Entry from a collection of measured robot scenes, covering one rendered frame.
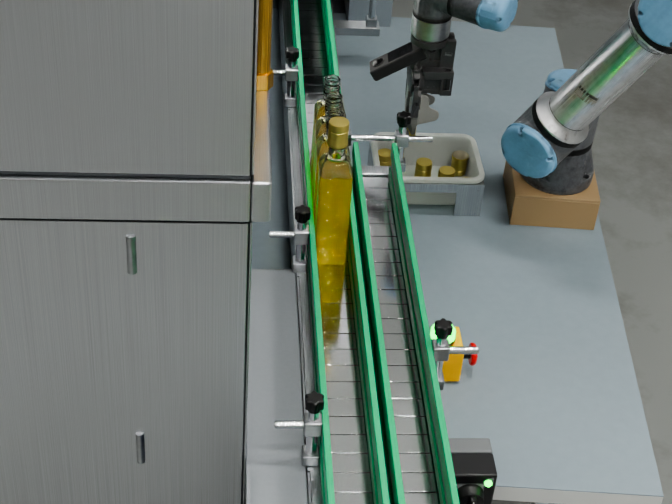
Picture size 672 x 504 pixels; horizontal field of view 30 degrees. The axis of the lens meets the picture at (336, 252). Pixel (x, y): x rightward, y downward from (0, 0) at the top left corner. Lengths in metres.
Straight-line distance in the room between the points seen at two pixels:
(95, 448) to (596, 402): 0.88
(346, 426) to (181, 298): 0.42
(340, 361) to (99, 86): 0.76
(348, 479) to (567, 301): 0.74
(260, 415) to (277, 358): 0.13
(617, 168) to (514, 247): 1.73
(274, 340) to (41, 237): 0.59
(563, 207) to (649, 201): 1.55
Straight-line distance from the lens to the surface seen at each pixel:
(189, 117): 1.47
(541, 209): 2.58
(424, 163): 2.62
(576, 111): 2.31
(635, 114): 4.55
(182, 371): 1.72
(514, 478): 2.07
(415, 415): 1.96
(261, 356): 2.03
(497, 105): 2.98
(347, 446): 1.90
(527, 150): 2.37
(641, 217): 4.03
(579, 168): 2.56
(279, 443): 1.90
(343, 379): 2.00
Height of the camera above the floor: 2.26
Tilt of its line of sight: 38 degrees down
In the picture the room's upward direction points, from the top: 5 degrees clockwise
